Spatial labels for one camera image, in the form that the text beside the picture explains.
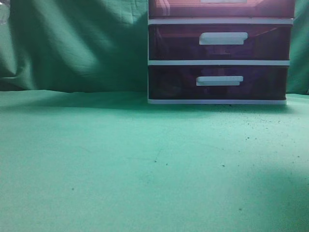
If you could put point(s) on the middle dark translucent drawer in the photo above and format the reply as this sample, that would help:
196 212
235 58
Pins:
219 42

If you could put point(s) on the green cloth cover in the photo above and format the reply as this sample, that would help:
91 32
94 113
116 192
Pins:
81 149

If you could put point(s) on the white drawer cabinet frame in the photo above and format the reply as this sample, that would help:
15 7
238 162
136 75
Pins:
217 20

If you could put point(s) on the bottom dark translucent drawer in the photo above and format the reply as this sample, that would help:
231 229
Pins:
217 82

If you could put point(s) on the dark translucent drawer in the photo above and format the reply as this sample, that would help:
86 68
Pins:
219 42
217 82

